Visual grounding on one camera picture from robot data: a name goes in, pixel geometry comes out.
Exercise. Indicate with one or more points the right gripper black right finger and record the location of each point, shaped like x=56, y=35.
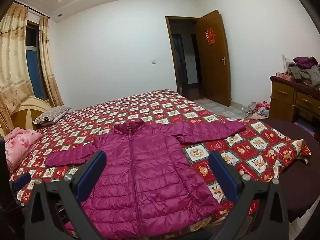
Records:
x=270, y=221

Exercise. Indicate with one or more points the striped grey pillow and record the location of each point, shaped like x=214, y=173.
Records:
x=51, y=116

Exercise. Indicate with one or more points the beige curtain right panel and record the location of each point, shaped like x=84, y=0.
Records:
x=46, y=63

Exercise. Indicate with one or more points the red double happiness decal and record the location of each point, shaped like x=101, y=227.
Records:
x=210, y=36

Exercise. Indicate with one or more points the window with blue pane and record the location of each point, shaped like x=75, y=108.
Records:
x=34, y=61

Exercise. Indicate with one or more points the dark maroon mattress edge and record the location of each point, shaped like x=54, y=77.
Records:
x=297, y=159

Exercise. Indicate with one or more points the brown wooden door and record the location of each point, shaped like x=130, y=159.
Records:
x=214, y=59

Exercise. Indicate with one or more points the pink box on dresser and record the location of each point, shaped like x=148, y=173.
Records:
x=286, y=77

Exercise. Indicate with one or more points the red patchwork bear bedspread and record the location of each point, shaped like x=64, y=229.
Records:
x=159, y=107

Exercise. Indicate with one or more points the brown wooden dresser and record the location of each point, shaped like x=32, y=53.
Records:
x=295, y=103

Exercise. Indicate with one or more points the brown door frame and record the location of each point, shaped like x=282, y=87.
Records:
x=185, y=56

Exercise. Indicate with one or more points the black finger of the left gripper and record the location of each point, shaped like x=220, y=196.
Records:
x=23, y=180

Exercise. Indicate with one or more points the clothes pile on floor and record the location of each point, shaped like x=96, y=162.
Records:
x=258, y=110

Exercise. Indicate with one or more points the pink floral folded blanket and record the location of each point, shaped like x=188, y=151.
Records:
x=17, y=145

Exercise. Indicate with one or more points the cream wooden headboard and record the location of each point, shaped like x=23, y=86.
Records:
x=29, y=109

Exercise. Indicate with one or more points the magenta quilted down jacket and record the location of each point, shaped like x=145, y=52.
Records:
x=148, y=187

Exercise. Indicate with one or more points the clothes pile on dresser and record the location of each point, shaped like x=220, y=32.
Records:
x=305, y=70

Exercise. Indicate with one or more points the beige curtain left panel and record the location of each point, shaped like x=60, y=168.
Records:
x=15, y=80

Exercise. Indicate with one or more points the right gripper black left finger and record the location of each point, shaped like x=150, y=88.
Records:
x=50, y=201

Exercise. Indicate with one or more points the beige curtain panel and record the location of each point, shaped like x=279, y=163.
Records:
x=46, y=63
x=15, y=80

